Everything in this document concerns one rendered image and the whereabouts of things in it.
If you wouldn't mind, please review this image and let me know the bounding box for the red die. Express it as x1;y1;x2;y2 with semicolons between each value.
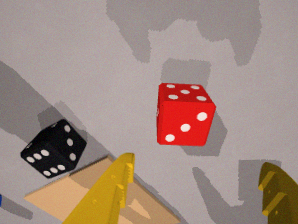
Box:
156;83;216;146

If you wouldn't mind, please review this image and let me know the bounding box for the black die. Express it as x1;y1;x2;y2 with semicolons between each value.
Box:
20;119;87;179

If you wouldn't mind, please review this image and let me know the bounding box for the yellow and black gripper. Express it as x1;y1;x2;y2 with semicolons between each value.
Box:
62;153;298;224

